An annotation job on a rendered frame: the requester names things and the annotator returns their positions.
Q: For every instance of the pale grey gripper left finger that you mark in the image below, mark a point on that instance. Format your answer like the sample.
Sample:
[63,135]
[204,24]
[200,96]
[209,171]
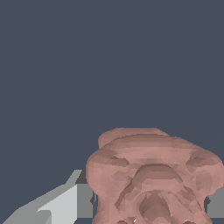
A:
[62,201]

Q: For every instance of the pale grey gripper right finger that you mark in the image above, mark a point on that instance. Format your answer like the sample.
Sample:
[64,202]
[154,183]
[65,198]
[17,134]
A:
[217,205]

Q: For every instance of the pink-brown lumpy figurine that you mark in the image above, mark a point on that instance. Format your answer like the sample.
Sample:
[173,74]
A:
[154,175]

